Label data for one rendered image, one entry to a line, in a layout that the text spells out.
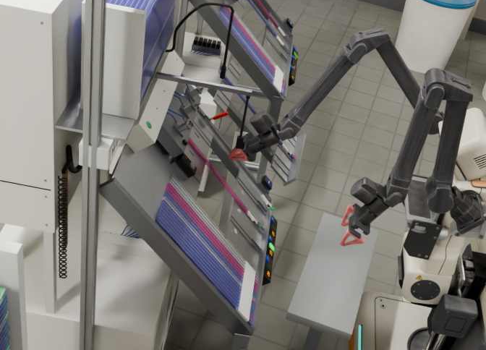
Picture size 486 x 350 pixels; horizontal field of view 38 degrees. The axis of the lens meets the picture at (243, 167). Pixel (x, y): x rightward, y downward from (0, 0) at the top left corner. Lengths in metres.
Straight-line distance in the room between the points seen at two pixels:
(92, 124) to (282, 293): 1.86
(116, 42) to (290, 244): 2.10
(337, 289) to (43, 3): 1.53
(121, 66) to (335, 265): 1.30
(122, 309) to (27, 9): 1.13
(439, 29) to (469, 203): 3.31
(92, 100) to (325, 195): 2.48
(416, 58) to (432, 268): 3.18
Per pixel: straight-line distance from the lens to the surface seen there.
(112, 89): 1.96
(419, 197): 2.54
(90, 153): 1.92
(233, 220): 2.53
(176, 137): 2.29
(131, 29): 1.86
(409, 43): 5.57
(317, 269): 2.78
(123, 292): 2.55
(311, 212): 3.96
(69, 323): 2.49
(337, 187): 4.19
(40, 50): 1.84
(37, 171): 2.07
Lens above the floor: 2.52
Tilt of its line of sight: 37 degrees down
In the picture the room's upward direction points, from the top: 11 degrees clockwise
